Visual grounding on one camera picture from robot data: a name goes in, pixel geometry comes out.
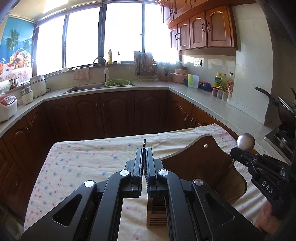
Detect steel spoon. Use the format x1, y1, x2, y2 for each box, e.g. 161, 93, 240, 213
232, 133, 256, 164

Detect kitchen sink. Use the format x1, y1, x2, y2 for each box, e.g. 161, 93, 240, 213
64, 81, 134, 93

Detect kitchen faucet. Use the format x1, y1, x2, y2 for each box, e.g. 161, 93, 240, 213
92, 56, 110, 82

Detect person's right hand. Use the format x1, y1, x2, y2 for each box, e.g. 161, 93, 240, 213
255, 201, 281, 235

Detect wooden utensil holder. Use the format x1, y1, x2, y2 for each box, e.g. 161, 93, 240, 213
144, 135, 247, 228

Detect white dotted tablecloth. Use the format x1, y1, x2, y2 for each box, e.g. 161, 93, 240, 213
24, 124, 267, 240

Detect black wok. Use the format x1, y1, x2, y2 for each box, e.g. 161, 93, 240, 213
255, 87, 295, 138

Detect lower wooden cabinets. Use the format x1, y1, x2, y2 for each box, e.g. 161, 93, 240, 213
1, 89, 217, 218

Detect wooden cabinets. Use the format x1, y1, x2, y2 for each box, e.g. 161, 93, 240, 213
158, 1, 237, 51
1, 89, 217, 218

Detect spice jars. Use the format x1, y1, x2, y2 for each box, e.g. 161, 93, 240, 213
212, 86, 232, 102

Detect oil bottles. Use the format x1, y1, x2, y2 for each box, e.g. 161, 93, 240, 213
214, 72, 234, 93

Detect clear jug green lid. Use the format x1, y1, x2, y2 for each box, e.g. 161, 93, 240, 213
188, 74, 200, 88

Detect green colander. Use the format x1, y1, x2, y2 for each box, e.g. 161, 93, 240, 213
104, 79, 131, 87

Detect pink container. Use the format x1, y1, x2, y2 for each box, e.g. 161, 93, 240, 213
170, 69, 188, 83

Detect small white cooker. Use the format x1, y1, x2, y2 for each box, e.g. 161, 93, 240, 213
21, 83, 34, 105

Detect white red rice cooker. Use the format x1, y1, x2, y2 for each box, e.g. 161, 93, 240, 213
0, 94, 18, 123

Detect pink hanging cloth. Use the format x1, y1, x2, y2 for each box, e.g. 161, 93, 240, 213
74, 67, 90, 80

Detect tall white cooker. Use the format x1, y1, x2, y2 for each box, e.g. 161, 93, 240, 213
30, 75, 47, 98

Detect dish rack with boards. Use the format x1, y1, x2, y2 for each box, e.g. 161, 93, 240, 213
134, 51, 158, 82

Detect yellow detergent bottle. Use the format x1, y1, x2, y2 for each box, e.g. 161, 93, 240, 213
108, 50, 113, 65

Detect paper towel roll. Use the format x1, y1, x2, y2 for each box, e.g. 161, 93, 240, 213
0, 80, 10, 92

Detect upper wooden cabinets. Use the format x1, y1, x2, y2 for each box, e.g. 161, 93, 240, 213
158, 1, 237, 51

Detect tropical fruit poster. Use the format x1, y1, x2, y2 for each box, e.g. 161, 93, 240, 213
1, 17, 35, 83

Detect wall power outlet strip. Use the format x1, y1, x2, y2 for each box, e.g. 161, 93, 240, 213
194, 59, 204, 67

